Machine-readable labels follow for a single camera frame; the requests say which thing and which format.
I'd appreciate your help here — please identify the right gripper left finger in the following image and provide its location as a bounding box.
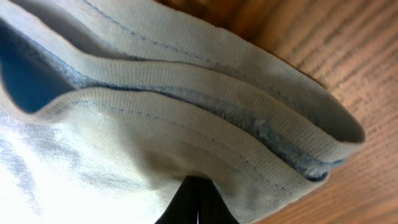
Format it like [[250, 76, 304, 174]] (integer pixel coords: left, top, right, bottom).
[[155, 176, 198, 224]]

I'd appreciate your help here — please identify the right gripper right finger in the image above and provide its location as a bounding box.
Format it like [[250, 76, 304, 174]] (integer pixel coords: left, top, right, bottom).
[[198, 179, 239, 224]]

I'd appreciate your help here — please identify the light blue printed t-shirt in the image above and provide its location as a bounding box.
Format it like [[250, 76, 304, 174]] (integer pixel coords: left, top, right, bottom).
[[1, 1, 365, 223]]

